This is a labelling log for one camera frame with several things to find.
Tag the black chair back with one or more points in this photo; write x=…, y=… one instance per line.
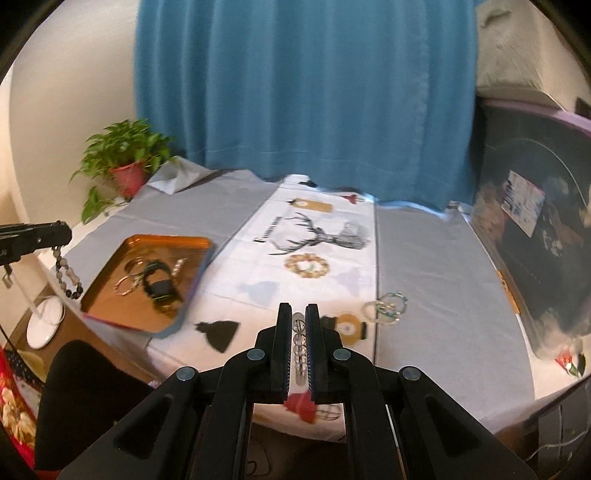
x=83, y=392

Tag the green plant in red pot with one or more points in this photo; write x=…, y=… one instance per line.
x=127, y=177

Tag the orange metal tray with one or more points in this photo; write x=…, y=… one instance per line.
x=106, y=304

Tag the grey table cloth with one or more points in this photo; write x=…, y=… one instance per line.
x=438, y=300

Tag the dark plastic storage box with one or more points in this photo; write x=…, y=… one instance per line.
x=531, y=277

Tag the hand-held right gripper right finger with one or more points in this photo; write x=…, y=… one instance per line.
x=314, y=341

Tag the white floor lamp stand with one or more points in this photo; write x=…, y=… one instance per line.
x=44, y=325

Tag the grey bangle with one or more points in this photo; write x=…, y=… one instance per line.
x=125, y=265

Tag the twisted gold bangle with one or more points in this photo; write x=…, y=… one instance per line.
x=129, y=290

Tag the green smartwatch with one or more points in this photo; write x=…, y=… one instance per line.
x=159, y=288

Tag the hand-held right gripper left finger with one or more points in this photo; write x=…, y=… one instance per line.
x=282, y=341

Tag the white printed table runner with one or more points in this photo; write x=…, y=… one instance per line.
x=258, y=295

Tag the pale bangle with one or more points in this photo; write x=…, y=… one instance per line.
x=365, y=310

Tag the plastic-wrapped bundle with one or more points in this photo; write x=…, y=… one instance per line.
x=517, y=60

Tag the red floral cloth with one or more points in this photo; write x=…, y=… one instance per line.
x=14, y=415

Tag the blue curtain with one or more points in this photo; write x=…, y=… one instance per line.
x=300, y=92

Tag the red and green ornament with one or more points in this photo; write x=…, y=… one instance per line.
x=570, y=364

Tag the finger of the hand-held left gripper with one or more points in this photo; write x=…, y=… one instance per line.
x=41, y=235

